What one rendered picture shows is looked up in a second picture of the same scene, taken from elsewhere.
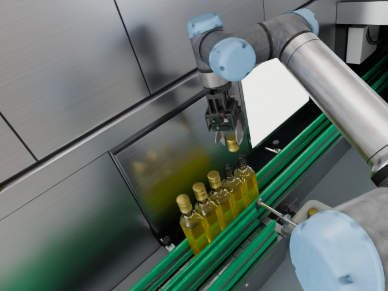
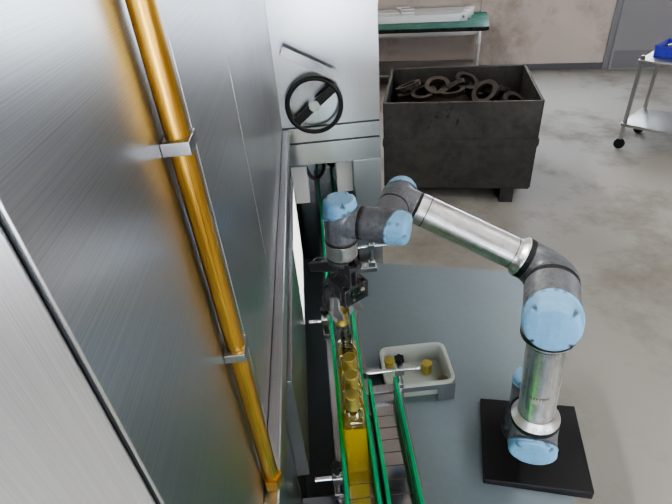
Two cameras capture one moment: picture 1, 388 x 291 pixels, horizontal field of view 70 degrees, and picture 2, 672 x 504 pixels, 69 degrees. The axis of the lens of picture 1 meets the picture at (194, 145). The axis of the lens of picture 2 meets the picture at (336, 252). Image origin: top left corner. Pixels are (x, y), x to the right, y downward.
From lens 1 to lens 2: 83 cm
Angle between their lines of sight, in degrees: 49
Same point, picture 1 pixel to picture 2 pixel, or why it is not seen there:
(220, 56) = (402, 227)
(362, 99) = (490, 229)
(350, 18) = (302, 160)
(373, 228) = (561, 286)
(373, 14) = (324, 154)
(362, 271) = (576, 305)
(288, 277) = (418, 430)
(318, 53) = (445, 207)
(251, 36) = (400, 205)
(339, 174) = (366, 317)
